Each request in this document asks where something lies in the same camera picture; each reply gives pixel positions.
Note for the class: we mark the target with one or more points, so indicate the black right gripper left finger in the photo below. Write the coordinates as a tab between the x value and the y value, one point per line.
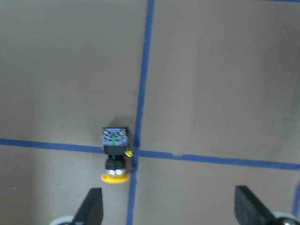
91	211

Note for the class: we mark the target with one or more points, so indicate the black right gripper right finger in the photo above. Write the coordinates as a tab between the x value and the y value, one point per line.
248	208

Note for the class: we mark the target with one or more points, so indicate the yellow push button switch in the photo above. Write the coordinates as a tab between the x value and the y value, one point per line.
116	146

